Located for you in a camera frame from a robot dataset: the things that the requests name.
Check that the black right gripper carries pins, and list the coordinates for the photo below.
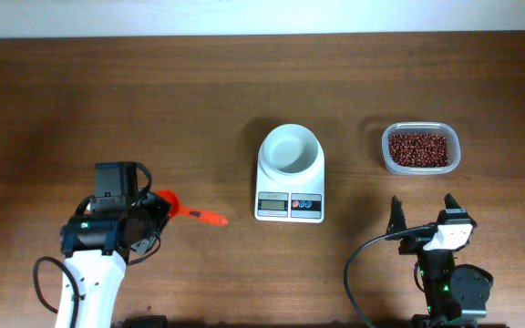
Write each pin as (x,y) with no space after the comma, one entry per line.
(414,242)

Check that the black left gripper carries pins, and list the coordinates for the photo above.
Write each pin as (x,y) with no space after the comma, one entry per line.
(162,209)

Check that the orange measuring scoop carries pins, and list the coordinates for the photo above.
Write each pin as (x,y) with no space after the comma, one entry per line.
(177,209)

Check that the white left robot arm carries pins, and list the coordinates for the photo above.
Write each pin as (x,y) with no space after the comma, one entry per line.
(118,226)

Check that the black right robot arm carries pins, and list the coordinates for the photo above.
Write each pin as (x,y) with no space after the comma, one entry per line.
(456,295)

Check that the white digital kitchen scale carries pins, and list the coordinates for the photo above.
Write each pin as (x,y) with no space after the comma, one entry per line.
(297,198)

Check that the red adzuki beans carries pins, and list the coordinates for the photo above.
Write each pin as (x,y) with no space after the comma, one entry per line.
(418,150)

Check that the clear plastic bean container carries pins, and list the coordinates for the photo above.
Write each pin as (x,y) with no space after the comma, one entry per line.
(444,130)

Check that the white round bowl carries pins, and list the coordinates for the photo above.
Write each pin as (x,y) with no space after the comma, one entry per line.
(290,149)

